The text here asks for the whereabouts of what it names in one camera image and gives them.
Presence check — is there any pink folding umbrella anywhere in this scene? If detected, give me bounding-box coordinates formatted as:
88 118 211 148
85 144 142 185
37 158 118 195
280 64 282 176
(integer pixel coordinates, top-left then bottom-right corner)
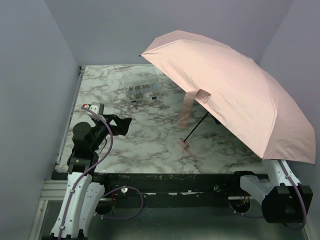
142 30 316 164

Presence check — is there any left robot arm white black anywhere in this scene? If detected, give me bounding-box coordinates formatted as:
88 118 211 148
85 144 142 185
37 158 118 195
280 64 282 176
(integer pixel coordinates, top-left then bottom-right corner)
46 114 132 240

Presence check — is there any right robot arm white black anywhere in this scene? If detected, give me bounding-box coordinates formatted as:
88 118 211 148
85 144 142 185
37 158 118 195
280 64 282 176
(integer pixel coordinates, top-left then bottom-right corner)
239 159 313 230

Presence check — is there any clear plastic organizer box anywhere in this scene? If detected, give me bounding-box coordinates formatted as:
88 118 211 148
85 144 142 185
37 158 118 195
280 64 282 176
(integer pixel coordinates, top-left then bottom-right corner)
124 80 161 104

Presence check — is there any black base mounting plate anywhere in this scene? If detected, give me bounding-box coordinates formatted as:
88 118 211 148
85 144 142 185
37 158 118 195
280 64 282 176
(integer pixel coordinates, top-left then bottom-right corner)
93 171 253 209

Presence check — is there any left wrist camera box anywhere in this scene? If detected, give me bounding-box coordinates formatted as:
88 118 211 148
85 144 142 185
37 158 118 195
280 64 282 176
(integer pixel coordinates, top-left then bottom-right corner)
81 102 105 116

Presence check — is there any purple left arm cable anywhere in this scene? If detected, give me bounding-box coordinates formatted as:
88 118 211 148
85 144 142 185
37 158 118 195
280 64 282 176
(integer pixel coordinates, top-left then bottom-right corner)
81 106 145 232

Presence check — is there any aluminium frame rail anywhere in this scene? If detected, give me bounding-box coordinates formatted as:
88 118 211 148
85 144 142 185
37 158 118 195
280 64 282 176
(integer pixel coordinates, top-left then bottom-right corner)
28 180 67 240

